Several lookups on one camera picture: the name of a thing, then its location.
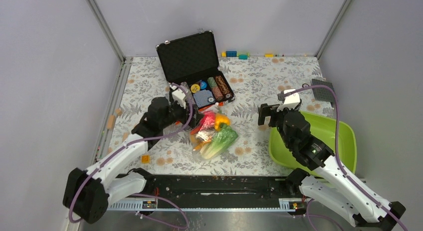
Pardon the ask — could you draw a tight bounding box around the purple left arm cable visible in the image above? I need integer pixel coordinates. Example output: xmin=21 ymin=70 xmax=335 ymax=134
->
xmin=68 ymin=83 xmax=194 ymax=224

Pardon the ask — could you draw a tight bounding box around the green toy cabbage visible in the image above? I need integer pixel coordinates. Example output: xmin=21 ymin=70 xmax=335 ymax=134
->
xmin=200 ymin=124 xmax=238 ymax=160

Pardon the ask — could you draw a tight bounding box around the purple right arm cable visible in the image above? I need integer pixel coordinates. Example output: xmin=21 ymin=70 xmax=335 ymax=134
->
xmin=281 ymin=85 xmax=409 ymax=231

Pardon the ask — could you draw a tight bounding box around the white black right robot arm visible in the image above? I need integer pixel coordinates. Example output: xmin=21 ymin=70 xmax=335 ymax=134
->
xmin=258 ymin=104 xmax=406 ymax=231

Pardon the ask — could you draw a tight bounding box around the clear zip top bag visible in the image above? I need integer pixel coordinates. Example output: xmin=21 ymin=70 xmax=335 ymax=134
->
xmin=190 ymin=104 xmax=238 ymax=160

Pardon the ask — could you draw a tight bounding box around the red toy apple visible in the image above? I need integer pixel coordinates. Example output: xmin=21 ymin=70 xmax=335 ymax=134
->
xmin=198 ymin=111 xmax=216 ymax=132

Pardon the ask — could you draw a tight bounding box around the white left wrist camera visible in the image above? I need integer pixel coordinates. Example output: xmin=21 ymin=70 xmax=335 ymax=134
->
xmin=170 ymin=84 xmax=188 ymax=109

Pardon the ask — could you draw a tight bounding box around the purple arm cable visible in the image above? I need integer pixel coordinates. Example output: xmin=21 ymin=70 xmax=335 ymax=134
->
xmin=281 ymin=85 xmax=409 ymax=231
xmin=68 ymin=83 xmax=194 ymax=224

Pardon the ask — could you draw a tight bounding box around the small wooden cube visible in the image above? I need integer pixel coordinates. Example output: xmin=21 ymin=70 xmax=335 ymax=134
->
xmin=115 ymin=109 xmax=123 ymax=116

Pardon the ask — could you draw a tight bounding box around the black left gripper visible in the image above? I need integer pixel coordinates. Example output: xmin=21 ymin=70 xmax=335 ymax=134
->
xmin=160 ymin=91 xmax=204 ymax=129

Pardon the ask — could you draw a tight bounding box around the grey toy fish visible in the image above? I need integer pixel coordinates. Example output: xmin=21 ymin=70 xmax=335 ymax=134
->
xmin=195 ymin=129 xmax=216 ymax=142

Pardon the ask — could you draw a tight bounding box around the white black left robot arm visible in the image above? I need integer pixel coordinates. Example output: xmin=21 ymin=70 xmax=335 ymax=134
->
xmin=62 ymin=97 xmax=204 ymax=224

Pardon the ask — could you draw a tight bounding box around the blue toy block at wall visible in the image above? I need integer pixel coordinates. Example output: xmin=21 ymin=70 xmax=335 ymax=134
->
xmin=225 ymin=50 xmax=237 ymax=57

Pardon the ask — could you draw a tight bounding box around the yellow toy bell pepper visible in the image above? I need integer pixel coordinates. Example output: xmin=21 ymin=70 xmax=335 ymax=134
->
xmin=214 ymin=113 xmax=230 ymax=131

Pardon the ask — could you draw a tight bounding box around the yellow big blind button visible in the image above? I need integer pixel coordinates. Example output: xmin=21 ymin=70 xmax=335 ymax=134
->
xmin=190 ymin=84 xmax=201 ymax=94

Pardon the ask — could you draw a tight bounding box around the small orange toy cracker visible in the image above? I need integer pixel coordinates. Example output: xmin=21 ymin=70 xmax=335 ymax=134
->
xmin=141 ymin=155 xmax=150 ymax=164

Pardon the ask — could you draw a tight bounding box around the grey building baseplate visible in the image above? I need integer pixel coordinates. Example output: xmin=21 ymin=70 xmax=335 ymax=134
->
xmin=311 ymin=79 xmax=335 ymax=103

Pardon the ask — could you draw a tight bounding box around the blue playing card deck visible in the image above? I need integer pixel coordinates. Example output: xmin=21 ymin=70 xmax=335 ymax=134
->
xmin=193 ymin=90 xmax=215 ymax=108

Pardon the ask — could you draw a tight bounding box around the wooden block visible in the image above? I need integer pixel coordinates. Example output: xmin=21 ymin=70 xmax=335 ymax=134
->
xmin=106 ymin=115 xmax=116 ymax=130

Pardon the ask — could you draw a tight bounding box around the black poker chip case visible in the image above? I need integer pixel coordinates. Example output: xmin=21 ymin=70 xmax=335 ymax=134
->
xmin=156 ymin=30 xmax=235 ymax=109

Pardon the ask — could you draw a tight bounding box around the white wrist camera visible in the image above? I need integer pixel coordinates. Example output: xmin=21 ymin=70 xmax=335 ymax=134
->
xmin=170 ymin=84 xmax=188 ymax=109
xmin=277 ymin=89 xmax=302 ymax=111

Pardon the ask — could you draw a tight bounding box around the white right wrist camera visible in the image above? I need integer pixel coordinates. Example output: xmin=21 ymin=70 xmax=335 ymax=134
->
xmin=277 ymin=89 xmax=302 ymax=111

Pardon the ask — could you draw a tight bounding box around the green plastic tray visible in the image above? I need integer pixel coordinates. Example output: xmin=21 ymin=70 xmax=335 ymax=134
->
xmin=268 ymin=111 xmax=357 ymax=176

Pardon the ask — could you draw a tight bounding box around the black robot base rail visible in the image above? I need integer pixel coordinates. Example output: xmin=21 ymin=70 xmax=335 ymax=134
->
xmin=125 ymin=173 xmax=320 ymax=211

